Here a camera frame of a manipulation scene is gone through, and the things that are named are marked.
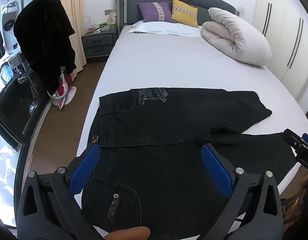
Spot black denim pants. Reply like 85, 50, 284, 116
81, 88, 295, 239

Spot person's left hand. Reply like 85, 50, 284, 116
104, 226, 150, 240

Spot red and white bag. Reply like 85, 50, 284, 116
47, 67, 77, 110

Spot rolled beige duvet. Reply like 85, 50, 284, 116
201, 8, 272, 67

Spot cream wardrobe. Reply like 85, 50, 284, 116
253, 0, 308, 101

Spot white pillow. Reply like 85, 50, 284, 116
129, 21, 203, 38

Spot yellow cushion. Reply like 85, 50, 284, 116
171, 0, 198, 27

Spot white bed mattress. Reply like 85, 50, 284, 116
75, 24, 308, 235

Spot dark grey nightstand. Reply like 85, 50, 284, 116
81, 28, 118, 64

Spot black hanging garment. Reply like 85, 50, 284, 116
13, 0, 77, 94

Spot purple cushion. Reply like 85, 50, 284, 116
138, 2, 176, 23

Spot beige curtain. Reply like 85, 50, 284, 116
61, 0, 86, 77

